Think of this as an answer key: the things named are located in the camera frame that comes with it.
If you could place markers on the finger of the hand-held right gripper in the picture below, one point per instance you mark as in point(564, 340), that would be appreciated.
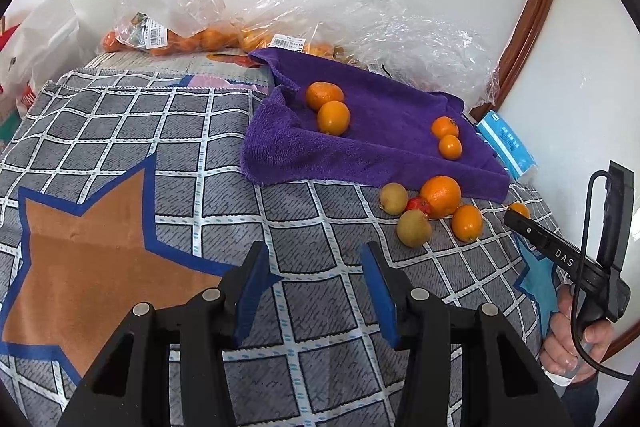
point(525, 227)

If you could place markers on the person's right hand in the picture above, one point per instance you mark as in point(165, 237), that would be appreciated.
point(562, 342)

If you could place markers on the purple towel lined tray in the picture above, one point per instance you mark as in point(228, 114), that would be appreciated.
point(390, 127)

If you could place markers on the blue tissue pack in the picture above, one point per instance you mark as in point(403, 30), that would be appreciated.
point(510, 147)

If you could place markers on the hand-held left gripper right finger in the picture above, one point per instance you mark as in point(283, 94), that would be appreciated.
point(377, 292)

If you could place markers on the large crumpled clear plastic bag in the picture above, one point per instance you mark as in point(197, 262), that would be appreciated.
point(430, 47)

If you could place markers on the mandarin orange with stem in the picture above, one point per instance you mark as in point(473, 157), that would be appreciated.
point(444, 127)

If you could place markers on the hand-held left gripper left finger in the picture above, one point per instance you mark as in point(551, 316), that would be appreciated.
point(252, 292)

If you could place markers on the yellow-green kiwi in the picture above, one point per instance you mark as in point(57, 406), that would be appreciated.
point(413, 228)
point(393, 198)

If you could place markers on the small red fruit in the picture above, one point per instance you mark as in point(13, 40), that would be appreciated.
point(417, 206)

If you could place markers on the printed cardboard box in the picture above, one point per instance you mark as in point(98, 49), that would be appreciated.
point(150, 66)

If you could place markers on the grey checkered blanket with stars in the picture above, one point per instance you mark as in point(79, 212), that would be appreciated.
point(175, 157)

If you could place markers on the white plastic bag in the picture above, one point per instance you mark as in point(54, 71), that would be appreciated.
point(45, 37)

